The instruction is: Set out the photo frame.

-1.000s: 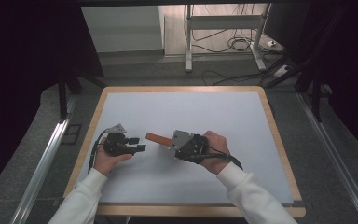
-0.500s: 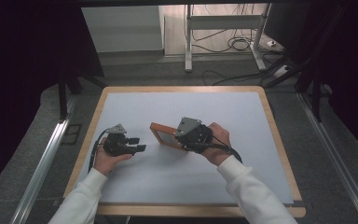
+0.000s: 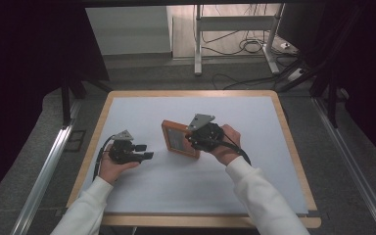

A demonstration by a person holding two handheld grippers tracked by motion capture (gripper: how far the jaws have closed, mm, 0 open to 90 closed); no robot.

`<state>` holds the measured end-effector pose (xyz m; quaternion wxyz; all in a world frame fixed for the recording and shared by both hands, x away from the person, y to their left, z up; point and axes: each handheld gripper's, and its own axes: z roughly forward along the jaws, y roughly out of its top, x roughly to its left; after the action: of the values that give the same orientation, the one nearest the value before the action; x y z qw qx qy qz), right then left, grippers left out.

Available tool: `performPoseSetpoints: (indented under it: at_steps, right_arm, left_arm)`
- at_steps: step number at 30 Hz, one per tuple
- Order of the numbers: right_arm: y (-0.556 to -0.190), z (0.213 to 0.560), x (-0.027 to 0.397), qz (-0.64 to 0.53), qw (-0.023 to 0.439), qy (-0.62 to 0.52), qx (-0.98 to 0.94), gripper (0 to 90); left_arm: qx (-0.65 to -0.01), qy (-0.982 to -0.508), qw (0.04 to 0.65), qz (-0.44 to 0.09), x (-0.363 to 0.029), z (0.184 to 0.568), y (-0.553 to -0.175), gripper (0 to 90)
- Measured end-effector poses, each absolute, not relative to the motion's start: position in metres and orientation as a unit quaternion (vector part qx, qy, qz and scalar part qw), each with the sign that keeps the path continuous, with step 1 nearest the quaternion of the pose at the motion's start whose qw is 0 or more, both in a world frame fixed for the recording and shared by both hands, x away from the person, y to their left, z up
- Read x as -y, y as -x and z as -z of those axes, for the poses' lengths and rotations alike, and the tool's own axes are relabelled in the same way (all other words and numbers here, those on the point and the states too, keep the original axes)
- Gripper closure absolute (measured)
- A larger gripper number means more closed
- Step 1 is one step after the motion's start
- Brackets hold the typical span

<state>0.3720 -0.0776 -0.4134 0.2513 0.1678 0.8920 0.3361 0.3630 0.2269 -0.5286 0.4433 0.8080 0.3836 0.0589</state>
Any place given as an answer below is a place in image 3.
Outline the person's left hand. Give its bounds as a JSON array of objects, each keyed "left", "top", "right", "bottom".
[{"left": 98, "top": 151, "right": 140, "bottom": 186}]

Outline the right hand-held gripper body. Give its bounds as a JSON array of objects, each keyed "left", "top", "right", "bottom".
[{"left": 186, "top": 113, "right": 226, "bottom": 154}]

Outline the right hand-held gripper black cable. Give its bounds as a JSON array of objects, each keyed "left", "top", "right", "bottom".
[{"left": 219, "top": 131, "right": 253, "bottom": 166}]

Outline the black metal stand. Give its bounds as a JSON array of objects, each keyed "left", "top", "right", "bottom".
[
  {"left": 60, "top": 74, "right": 112, "bottom": 126},
  {"left": 309, "top": 72, "right": 341, "bottom": 129}
]

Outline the black floor cable bundle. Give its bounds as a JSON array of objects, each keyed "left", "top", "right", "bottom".
[{"left": 201, "top": 30, "right": 275, "bottom": 57}]

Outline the hand-held gripper black cable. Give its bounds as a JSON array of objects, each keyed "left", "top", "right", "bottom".
[
  {"left": 92, "top": 135, "right": 116, "bottom": 182},
  {"left": 219, "top": 131, "right": 253, "bottom": 166}
]

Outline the white cabinet panel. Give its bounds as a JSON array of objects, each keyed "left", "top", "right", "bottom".
[{"left": 85, "top": 6, "right": 173, "bottom": 56}]

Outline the white power strip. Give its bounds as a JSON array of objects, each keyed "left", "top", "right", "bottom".
[{"left": 287, "top": 68, "right": 306, "bottom": 82}]

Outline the dark floor vent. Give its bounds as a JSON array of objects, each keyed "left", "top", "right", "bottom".
[{"left": 63, "top": 129, "right": 87, "bottom": 153}]

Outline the wooden photo frame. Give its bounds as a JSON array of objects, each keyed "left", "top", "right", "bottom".
[{"left": 161, "top": 118, "right": 202, "bottom": 161}]

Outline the person's right hand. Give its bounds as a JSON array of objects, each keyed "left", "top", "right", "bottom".
[{"left": 209, "top": 123, "right": 243, "bottom": 166}]

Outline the left hand-held gripper black cable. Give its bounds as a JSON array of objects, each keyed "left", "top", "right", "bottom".
[{"left": 92, "top": 135, "right": 116, "bottom": 182}]

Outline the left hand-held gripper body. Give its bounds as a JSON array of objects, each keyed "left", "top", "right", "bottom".
[{"left": 108, "top": 129, "right": 145, "bottom": 165}]

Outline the aluminium rail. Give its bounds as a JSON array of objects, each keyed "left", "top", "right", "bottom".
[
  {"left": 11, "top": 125, "right": 74, "bottom": 235},
  {"left": 311, "top": 97, "right": 376, "bottom": 235}
]

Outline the white desk frame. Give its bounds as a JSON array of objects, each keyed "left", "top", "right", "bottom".
[{"left": 194, "top": 3, "right": 287, "bottom": 76}]

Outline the black curtain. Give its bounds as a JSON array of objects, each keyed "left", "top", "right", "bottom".
[
  {"left": 0, "top": 0, "right": 111, "bottom": 210},
  {"left": 306, "top": 0, "right": 376, "bottom": 161}
]

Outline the long black floor cable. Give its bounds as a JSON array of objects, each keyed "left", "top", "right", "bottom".
[{"left": 211, "top": 72, "right": 295, "bottom": 91}]

